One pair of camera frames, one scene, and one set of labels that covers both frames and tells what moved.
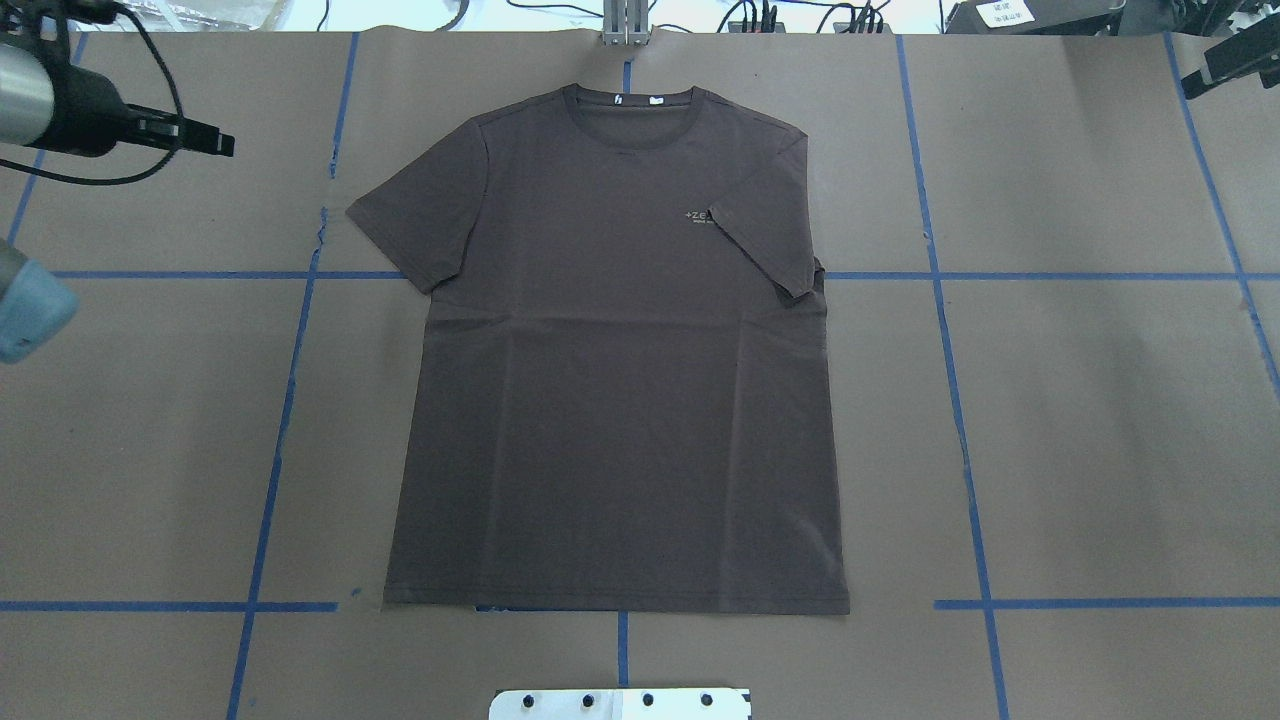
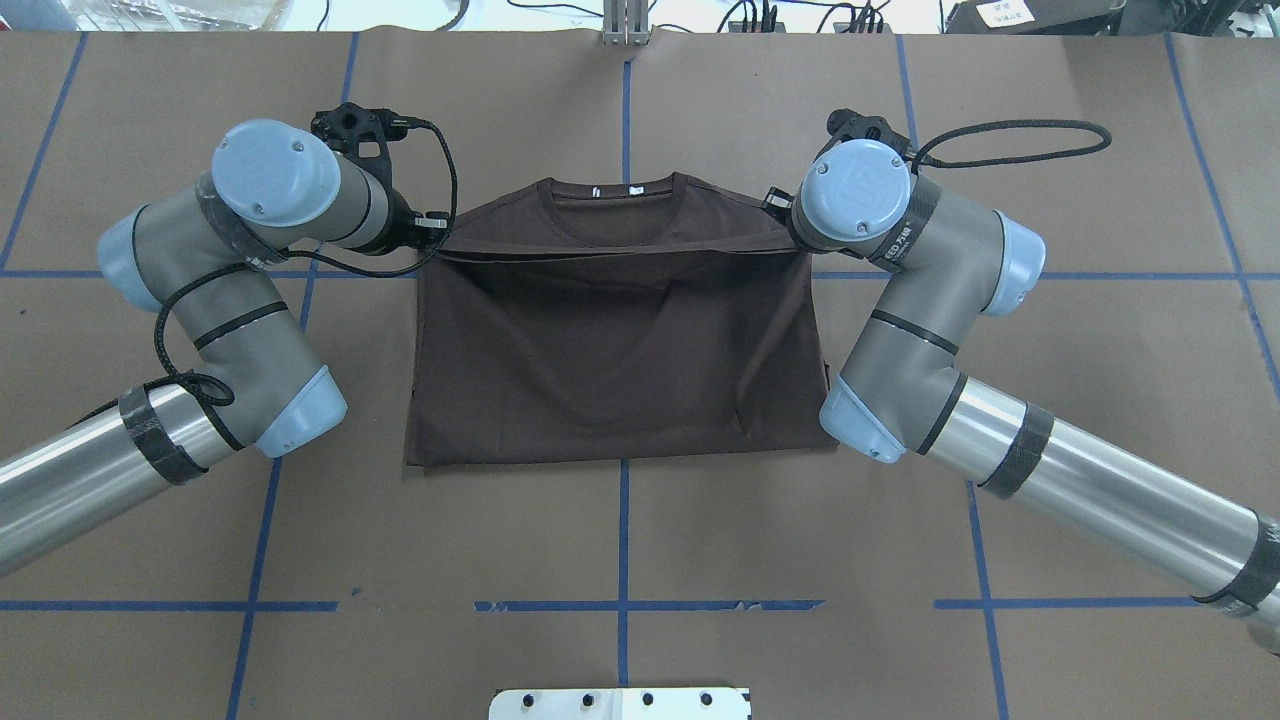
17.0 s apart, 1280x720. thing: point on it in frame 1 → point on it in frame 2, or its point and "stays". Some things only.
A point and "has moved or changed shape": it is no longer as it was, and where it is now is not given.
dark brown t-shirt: [626, 399] has moved or changed shape
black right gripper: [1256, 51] → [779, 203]
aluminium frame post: [625, 22] stays
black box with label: [1037, 18] stays
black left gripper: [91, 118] → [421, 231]
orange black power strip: [737, 27] stays
